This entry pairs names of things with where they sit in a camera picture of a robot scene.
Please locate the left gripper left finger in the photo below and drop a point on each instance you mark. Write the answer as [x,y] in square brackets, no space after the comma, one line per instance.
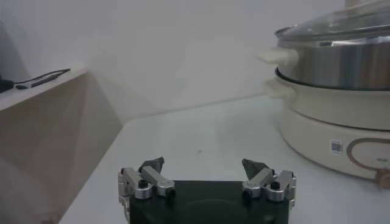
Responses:
[152,179]

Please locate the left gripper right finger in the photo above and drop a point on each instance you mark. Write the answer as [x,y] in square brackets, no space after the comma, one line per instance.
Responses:
[262,179]

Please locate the round glass pot lid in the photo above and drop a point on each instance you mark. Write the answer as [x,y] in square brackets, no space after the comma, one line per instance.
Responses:
[338,25]

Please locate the perforated steel steamer basket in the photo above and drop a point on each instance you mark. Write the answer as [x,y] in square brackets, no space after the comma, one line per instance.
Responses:
[335,65]

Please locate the cream electric cooker base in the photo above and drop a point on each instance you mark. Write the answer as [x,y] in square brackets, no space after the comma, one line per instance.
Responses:
[329,128]

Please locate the white side table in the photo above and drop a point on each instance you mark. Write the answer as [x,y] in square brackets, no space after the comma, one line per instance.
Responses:
[45,137]

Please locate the grey usb hub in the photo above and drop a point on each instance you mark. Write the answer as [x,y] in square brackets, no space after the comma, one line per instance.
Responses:
[36,82]

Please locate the black computer mouse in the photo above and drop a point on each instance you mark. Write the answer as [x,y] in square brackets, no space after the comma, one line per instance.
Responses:
[4,85]

